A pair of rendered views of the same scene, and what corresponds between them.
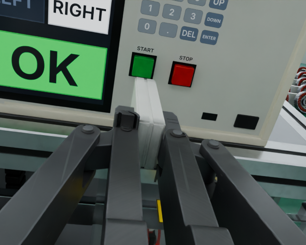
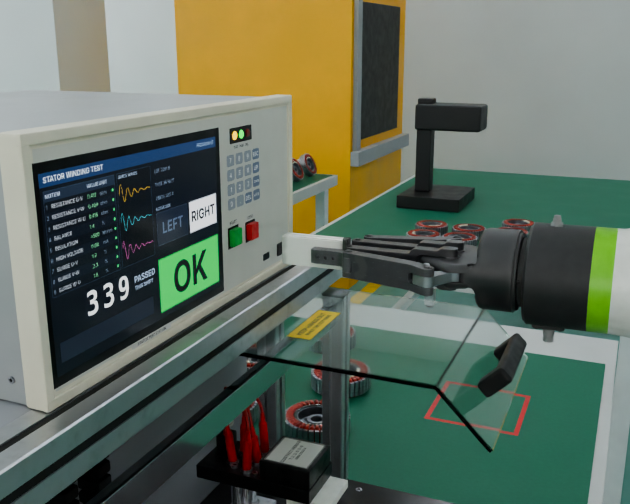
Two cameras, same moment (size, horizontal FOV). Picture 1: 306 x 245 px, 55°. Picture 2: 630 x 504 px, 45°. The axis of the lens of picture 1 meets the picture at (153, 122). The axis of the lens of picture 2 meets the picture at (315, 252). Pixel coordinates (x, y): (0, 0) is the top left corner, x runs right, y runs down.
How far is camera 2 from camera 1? 0.68 m
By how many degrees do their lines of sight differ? 55
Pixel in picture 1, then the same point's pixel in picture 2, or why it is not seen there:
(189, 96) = (255, 245)
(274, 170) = (314, 272)
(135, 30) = (227, 210)
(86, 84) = (211, 272)
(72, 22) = (200, 224)
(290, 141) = not seen: hidden behind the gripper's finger
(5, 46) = (171, 268)
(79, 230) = not seen: outside the picture
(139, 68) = (237, 238)
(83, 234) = not seen: outside the picture
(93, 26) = (210, 220)
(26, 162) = (215, 363)
